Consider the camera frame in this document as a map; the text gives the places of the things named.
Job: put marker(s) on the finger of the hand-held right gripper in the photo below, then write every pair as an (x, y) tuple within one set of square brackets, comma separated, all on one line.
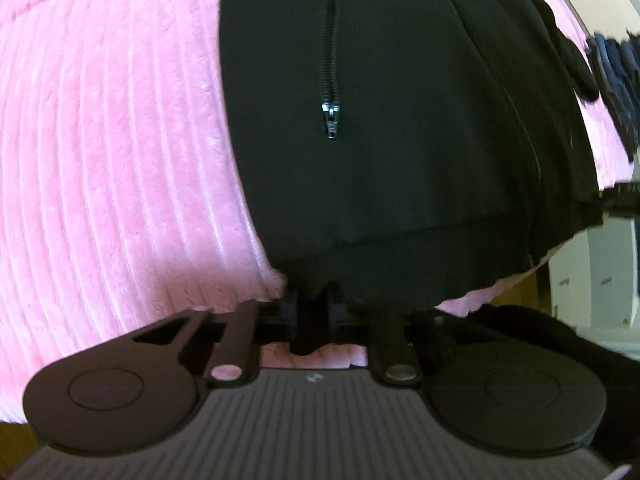
[(622, 199)]

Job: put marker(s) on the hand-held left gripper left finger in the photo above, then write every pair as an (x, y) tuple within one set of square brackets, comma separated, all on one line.
[(287, 320)]

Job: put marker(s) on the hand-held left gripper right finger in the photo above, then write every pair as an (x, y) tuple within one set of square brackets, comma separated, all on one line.
[(335, 320)]

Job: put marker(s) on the black zip-pocket garment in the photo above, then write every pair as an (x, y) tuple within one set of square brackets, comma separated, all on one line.
[(400, 135)]

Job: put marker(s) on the white cabinet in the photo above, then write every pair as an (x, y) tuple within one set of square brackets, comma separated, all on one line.
[(595, 280)]

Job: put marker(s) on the navy folded garment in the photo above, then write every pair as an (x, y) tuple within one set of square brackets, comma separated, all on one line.
[(631, 90)]

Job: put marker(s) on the folded blue jeans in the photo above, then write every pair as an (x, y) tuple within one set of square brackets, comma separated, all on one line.
[(609, 75)]

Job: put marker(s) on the pink ribbed blanket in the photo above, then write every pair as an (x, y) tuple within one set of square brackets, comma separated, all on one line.
[(100, 160)]

